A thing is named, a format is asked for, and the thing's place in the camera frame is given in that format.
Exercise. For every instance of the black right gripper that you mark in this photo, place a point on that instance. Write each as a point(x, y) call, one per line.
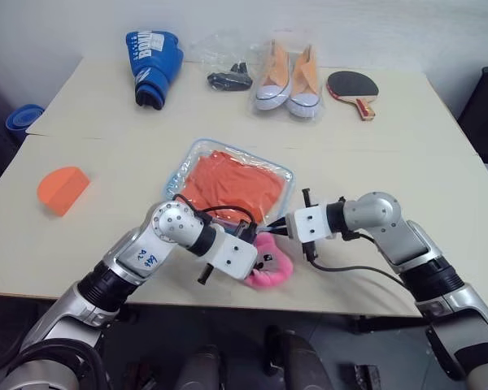
point(310, 250)

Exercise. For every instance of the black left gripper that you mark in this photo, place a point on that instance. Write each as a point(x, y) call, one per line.
point(247, 231)

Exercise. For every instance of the orange cloth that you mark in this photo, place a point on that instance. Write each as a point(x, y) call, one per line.
point(227, 183)
point(175, 183)

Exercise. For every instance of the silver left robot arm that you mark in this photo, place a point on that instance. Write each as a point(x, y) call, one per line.
point(146, 252)

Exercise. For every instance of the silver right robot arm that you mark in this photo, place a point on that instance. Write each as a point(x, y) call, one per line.
point(410, 239)

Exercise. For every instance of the pink plush toy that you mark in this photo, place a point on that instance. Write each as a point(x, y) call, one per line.
point(278, 270)

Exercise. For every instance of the dark rounded shape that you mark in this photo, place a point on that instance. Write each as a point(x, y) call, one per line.
point(201, 369)
point(297, 361)

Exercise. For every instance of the orange canvas shoe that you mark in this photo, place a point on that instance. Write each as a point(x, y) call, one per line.
point(272, 81)
point(305, 89)

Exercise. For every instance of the black table tennis paddle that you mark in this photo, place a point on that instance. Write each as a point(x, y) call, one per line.
point(351, 85)

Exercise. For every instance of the orange sneakers in bag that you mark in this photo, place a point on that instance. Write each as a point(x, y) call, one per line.
point(257, 53)

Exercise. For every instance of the black item in clear bag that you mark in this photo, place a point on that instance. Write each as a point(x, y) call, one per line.
point(211, 48)

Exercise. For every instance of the orange semicircular foam block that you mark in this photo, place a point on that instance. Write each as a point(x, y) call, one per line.
point(61, 191)

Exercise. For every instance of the blue boxing glove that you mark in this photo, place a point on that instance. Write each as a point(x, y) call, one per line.
point(154, 61)

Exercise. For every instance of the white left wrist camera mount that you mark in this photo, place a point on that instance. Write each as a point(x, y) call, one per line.
point(232, 256)

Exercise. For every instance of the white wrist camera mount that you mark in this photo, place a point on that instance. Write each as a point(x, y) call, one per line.
point(232, 256)
point(309, 223)

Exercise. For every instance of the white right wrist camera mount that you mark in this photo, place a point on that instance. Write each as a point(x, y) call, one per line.
point(309, 223)

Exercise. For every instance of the black table frame bar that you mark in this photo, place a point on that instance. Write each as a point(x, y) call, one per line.
point(390, 323)

